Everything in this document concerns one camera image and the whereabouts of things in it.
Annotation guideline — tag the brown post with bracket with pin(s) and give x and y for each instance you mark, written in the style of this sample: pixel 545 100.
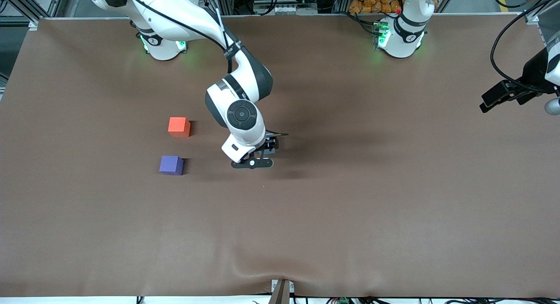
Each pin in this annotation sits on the brown post with bracket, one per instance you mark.
pixel 281 293

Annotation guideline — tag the brown table mat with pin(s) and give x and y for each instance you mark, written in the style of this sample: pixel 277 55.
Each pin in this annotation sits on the brown table mat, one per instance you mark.
pixel 306 216

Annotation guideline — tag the metal corner bracket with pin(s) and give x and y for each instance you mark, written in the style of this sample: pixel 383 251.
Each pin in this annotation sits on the metal corner bracket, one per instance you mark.
pixel 33 25
pixel 531 17

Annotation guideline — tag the green terminal connector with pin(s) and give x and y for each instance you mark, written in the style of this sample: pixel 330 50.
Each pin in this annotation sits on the green terminal connector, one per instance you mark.
pixel 343 300

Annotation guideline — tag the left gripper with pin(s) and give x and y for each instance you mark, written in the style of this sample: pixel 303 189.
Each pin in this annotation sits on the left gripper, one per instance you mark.
pixel 531 73

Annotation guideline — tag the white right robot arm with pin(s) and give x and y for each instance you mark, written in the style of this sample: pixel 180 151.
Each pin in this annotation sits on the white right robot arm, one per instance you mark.
pixel 175 15

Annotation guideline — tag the orange foam block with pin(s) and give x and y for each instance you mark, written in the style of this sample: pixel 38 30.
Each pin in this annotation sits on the orange foam block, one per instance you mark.
pixel 179 127

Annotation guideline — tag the aluminium frame post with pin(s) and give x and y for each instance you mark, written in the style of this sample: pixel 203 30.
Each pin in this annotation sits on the aluminium frame post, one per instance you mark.
pixel 22 4
pixel 341 0
pixel 57 0
pixel 225 0

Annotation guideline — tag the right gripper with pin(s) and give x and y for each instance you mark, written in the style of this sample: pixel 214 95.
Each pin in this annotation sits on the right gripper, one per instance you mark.
pixel 271 144

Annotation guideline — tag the purple foam block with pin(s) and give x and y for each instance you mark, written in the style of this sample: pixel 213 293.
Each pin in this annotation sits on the purple foam block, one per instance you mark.
pixel 171 165

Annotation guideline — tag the orange bag bundle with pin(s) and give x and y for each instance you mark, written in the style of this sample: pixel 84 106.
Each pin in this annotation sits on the orange bag bundle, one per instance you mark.
pixel 372 0

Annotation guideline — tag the white power strip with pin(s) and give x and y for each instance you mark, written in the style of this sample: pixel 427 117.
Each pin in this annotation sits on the white power strip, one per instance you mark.
pixel 284 8

